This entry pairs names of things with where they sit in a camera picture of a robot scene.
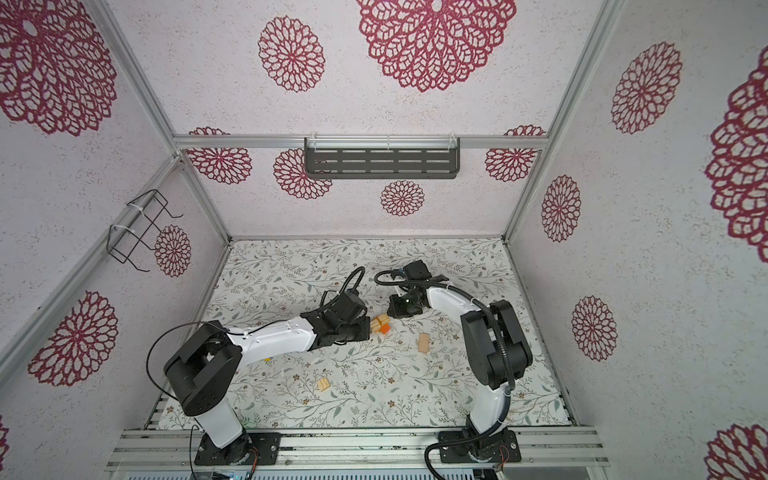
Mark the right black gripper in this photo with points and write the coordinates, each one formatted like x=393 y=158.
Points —
x=396 y=309

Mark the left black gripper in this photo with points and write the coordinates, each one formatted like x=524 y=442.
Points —
x=365 y=326

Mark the long natural wood block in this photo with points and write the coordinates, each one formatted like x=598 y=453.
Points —
x=423 y=345

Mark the grooved natural block front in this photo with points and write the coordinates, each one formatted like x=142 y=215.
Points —
x=323 y=384

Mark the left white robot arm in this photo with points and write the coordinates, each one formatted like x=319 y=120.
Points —
x=202 y=369

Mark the dark grey wall shelf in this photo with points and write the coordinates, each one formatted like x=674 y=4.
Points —
x=382 y=160

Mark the black wire wall basket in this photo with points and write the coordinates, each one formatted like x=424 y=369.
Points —
x=124 y=238

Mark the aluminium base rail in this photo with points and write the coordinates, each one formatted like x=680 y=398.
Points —
x=337 y=449

